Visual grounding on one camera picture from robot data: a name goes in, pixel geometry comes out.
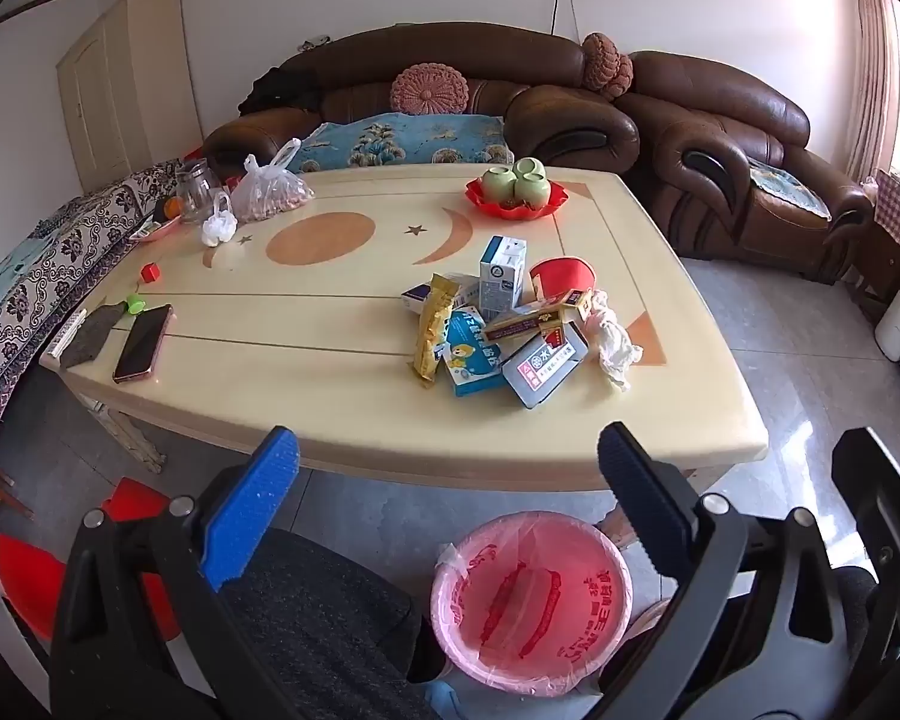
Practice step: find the smartphone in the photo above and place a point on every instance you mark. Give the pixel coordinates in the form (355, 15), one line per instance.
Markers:
(142, 345)

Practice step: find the blue patterned seat cloth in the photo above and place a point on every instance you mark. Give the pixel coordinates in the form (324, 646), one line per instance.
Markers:
(787, 191)

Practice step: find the long brown box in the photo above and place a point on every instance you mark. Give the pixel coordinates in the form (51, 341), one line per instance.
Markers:
(529, 321)

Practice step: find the small white plastic bag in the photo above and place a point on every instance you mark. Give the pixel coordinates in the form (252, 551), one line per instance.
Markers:
(219, 229)

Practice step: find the grey cloth pouch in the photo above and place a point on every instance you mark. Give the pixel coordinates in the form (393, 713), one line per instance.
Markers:
(90, 334)

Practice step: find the yellow snack packet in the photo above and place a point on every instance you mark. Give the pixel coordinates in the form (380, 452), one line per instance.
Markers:
(435, 330)

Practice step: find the brown leather sofa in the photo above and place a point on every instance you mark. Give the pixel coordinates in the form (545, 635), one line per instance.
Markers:
(450, 52)

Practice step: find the wooden sideboard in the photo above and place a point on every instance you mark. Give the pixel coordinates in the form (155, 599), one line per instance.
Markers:
(881, 270)

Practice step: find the brown leather armchair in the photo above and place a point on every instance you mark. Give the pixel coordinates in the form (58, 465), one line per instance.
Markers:
(720, 105)

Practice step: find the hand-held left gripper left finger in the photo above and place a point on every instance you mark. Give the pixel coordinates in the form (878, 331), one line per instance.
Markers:
(255, 495)

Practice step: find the red plastic stool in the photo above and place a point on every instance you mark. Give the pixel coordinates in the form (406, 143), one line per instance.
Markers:
(22, 577)

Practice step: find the cream wooden table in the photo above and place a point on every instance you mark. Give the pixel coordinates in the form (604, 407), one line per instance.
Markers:
(307, 390)

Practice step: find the orange fruit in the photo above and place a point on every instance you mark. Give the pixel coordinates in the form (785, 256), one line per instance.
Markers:
(171, 208)

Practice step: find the white round appliance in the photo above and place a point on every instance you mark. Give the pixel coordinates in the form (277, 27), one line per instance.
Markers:
(896, 326)

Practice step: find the blue cartoon box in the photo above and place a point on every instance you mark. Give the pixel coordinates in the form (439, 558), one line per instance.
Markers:
(469, 360)

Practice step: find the red fruit tray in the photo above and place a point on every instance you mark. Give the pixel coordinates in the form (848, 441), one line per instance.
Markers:
(487, 206)

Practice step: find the person's right leg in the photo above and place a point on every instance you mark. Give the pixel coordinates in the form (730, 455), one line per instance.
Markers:
(855, 592)

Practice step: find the pink round cushion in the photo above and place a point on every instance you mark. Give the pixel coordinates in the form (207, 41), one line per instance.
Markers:
(606, 64)
(429, 88)

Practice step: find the blue floral blanket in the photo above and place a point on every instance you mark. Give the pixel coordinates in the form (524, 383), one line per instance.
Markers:
(397, 139)

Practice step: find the red paper cup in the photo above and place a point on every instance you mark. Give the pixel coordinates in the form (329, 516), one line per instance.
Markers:
(562, 277)

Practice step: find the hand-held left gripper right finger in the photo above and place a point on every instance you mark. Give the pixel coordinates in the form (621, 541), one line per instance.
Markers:
(645, 491)

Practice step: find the beige curtain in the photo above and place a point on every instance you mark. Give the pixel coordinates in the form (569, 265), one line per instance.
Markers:
(874, 52)

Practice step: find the light blue plastic stool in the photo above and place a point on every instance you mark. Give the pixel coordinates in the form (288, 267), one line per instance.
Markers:
(442, 701)

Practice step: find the clear bag of nuts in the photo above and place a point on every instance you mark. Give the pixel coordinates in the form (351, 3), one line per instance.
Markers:
(270, 195)

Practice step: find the person's left leg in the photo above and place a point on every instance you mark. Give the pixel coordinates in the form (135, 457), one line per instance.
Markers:
(330, 615)

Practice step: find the beige shoe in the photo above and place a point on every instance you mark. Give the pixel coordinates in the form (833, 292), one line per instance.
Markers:
(649, 615)

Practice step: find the grey box with red label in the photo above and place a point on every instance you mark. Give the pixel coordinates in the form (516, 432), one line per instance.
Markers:
(540, 375)

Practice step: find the pink trash bin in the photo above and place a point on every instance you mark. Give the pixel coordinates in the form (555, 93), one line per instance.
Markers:
(540, 615)

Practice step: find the white tissue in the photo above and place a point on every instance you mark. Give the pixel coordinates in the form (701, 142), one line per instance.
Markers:
(611, 345)

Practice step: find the cream wardrobe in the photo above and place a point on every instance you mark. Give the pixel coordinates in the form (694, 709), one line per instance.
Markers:
(127, 90)

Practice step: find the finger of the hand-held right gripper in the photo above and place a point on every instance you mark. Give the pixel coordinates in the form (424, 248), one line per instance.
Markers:
(885, 487)

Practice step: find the white blue box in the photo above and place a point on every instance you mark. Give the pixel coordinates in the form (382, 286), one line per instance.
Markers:
(412, 298)

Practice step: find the glass jar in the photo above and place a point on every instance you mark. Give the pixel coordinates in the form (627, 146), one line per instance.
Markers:
(197, 191)

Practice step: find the person's leg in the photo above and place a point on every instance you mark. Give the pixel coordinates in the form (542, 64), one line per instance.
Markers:
(330, 615)
(855, 592)

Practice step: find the black clothes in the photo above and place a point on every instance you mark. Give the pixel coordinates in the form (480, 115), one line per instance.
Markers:
(277, 90)

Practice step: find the green cup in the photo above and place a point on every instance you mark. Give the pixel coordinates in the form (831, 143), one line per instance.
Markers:
(528, 167)
(497, 186)
(534, 191)

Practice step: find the purple floral blanket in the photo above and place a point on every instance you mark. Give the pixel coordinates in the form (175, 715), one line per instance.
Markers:
(37, 270)

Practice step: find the white blue carton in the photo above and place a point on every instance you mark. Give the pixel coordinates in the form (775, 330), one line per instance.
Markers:
(499, 277)

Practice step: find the small red cube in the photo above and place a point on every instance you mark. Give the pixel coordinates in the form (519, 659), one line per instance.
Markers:
(149, 272)

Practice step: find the green cap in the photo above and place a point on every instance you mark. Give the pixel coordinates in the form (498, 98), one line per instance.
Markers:
(136, 304)

